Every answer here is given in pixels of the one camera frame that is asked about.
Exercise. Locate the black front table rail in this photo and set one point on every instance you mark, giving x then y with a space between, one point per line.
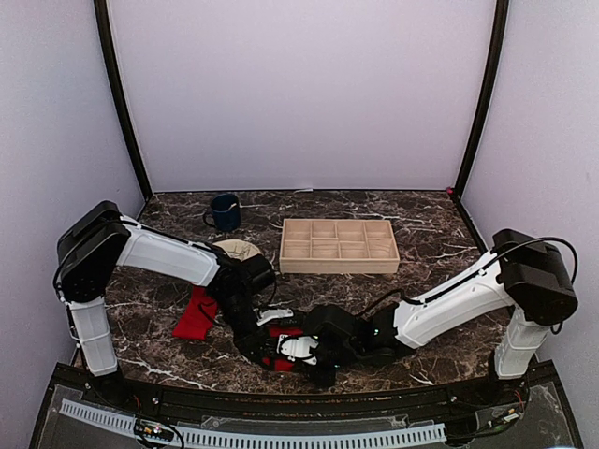
439 402

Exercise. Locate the wooden compartment tray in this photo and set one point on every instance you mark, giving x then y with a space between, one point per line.
331 246

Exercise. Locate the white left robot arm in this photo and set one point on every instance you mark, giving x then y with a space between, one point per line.
104 243

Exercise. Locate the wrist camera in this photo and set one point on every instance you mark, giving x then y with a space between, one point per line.
259 273
297 348

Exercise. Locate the red sock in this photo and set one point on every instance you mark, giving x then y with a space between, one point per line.
274 332
198 317

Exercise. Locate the black frame post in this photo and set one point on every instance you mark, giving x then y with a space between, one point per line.
102 19
496 42

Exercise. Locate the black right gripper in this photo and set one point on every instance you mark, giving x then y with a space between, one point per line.
325 378

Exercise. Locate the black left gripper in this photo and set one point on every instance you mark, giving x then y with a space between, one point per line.
248 342

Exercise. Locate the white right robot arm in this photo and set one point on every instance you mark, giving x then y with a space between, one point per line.
525 273

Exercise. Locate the dark blue mug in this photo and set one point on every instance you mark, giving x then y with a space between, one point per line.
223 213

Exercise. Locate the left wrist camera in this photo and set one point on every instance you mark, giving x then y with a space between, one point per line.
259 273

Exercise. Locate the small circuit board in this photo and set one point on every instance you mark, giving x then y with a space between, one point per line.
153 431

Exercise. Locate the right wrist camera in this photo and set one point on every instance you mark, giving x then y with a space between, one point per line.
297 348

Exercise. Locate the red sock on plate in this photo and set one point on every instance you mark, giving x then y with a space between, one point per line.
198 317

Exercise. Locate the left black frame post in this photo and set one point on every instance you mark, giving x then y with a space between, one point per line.
102 19

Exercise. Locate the white slotted cable duct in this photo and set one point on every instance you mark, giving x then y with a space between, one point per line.
237 433

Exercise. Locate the cream plate with bird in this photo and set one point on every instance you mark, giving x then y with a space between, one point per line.
238 249

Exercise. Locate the right black frame post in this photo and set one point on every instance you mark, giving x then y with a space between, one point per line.
496 42

